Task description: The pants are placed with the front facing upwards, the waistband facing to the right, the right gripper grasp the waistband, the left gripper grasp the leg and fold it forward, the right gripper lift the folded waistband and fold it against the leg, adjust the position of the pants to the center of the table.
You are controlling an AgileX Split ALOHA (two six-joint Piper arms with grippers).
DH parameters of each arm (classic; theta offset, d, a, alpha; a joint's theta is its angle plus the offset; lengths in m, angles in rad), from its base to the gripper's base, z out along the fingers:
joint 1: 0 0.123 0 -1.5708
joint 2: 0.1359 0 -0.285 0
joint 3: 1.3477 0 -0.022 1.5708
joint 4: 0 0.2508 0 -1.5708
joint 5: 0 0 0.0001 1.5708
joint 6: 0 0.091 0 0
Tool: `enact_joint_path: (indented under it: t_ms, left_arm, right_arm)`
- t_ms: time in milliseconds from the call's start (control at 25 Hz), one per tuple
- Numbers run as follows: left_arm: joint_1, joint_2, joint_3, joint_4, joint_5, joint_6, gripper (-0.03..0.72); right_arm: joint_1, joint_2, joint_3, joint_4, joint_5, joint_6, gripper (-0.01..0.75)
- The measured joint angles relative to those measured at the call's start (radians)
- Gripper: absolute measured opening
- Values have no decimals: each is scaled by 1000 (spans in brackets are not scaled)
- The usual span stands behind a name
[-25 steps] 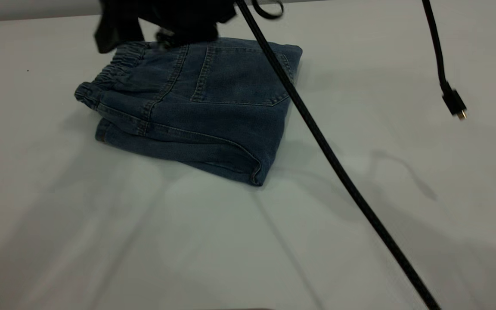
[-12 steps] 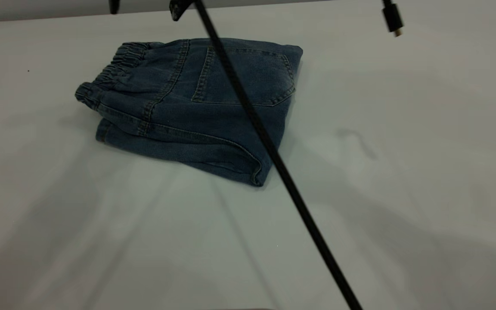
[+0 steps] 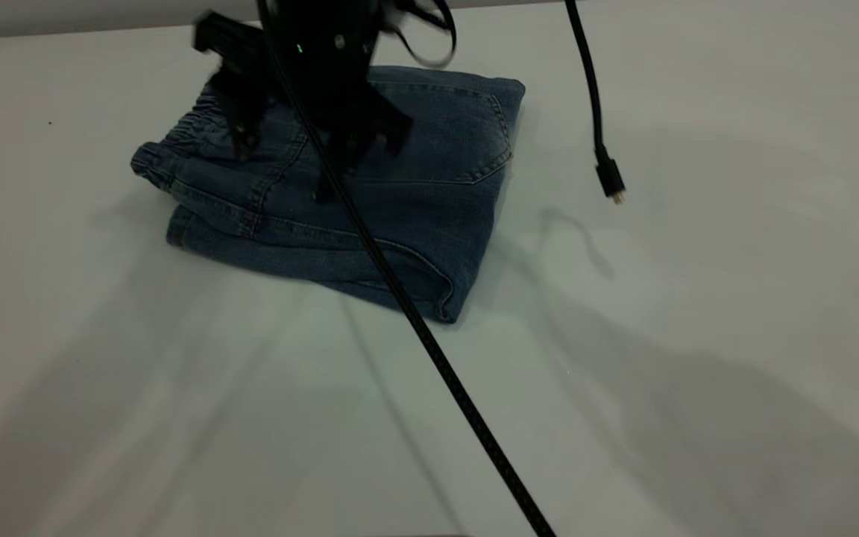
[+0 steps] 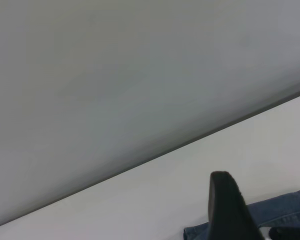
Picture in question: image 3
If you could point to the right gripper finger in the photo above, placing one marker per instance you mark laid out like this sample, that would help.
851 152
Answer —
243 112
344 158

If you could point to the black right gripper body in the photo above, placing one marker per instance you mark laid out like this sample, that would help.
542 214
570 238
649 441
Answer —
332 74

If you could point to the blue denim jeans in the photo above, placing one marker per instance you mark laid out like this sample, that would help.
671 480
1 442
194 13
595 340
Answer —
437 149

